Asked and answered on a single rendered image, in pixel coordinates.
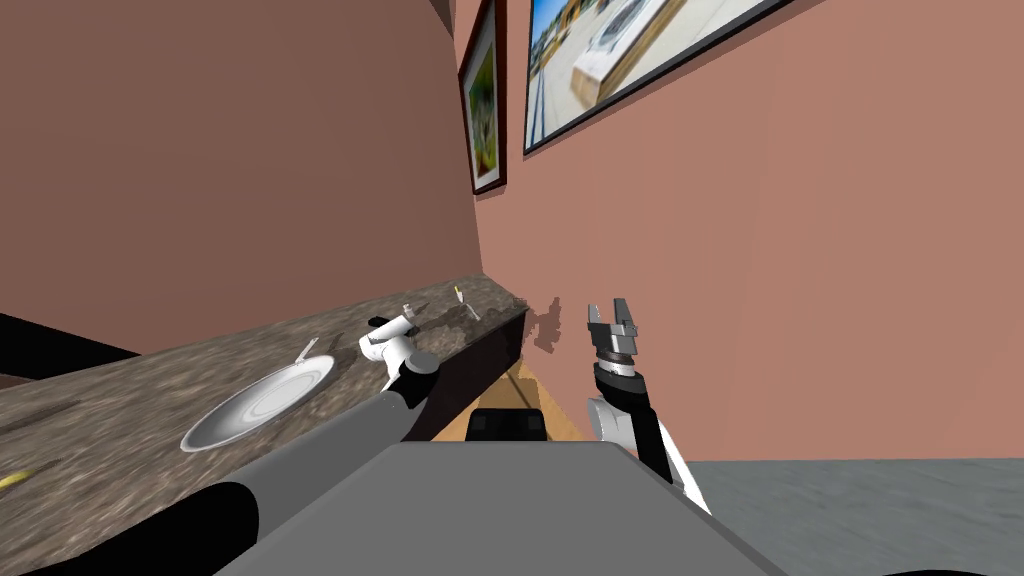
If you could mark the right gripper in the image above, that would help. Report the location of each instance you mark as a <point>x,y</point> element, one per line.
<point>616,338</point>

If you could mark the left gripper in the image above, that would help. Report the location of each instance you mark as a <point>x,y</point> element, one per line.
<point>409,312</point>

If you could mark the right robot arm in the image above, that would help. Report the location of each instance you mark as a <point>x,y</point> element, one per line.
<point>632,416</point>

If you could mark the silver fork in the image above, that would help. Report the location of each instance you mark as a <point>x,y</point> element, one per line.
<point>306,350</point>

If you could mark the white plate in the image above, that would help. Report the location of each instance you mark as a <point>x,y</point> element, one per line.
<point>260,404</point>

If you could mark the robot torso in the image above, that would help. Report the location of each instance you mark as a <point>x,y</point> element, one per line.
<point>496,512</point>

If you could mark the brown-framed green picture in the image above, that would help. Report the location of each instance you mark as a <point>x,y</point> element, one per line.
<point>485,104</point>

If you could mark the black-framed street picture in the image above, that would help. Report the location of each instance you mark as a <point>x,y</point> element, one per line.
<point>624,56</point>

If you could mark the yellow pencil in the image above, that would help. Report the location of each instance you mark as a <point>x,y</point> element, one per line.
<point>14,480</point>

